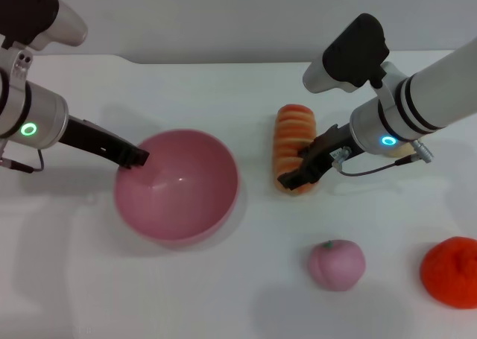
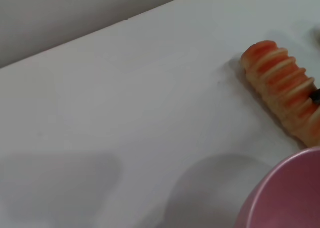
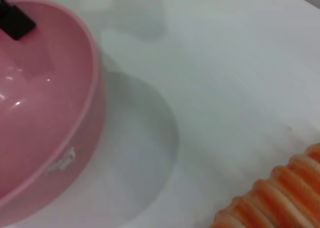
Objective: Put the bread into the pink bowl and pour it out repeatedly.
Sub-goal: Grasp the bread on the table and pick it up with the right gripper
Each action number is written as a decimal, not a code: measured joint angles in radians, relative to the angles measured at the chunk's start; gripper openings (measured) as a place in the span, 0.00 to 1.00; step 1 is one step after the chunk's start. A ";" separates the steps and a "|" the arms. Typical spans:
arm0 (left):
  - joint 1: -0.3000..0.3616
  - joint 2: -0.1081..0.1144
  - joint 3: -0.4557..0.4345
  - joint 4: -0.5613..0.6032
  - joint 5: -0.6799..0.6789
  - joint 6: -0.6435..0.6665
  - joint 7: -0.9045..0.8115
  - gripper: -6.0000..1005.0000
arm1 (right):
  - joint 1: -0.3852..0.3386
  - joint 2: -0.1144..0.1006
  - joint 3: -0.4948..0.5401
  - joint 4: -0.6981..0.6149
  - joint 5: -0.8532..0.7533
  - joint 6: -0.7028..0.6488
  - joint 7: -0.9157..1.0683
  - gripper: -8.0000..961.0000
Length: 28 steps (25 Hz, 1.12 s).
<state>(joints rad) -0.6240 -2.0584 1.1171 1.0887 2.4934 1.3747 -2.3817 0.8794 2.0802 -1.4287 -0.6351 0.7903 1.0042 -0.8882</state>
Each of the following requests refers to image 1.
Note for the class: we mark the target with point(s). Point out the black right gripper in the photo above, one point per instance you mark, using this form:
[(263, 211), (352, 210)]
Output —
[(331, 149)]

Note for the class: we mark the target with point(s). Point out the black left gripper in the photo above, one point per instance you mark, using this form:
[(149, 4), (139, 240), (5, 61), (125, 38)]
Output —
[(93, 139)]

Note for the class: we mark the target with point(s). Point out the orange striped bread roll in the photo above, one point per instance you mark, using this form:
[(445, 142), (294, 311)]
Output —
[(294, 130)]

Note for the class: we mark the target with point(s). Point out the pink plastic bowl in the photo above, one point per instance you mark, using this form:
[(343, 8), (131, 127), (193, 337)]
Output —
[(179, 197)]

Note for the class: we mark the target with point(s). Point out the small beige bun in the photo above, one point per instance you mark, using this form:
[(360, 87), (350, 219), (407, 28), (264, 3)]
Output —
[(402, 152)]

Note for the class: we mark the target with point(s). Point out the pink peach toy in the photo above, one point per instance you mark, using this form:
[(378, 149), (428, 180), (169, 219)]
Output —
[(335, 266)]

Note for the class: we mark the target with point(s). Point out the red orange tangerine toy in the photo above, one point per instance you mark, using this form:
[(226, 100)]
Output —
[(451, 275)]

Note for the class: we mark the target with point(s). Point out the silver right camera mount bracket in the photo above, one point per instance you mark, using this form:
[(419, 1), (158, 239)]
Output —
[(389, 85)]

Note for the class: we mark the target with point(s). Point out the silver camera mount bracket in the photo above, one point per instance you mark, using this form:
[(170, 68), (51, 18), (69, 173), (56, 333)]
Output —
[(389, 85), (21, 69)]

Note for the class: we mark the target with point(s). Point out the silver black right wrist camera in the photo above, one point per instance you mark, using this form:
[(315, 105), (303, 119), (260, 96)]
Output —
[(350, 56)]

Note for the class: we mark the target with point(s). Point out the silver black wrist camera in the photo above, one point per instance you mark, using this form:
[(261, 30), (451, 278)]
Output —
[(33, 11), (350, 56)]

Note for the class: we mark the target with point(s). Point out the silver left camera mount bracket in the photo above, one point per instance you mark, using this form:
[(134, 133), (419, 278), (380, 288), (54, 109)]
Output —
[(21, 69)]

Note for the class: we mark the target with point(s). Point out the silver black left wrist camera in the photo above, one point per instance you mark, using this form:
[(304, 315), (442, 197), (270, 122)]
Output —
[(33, 11)]

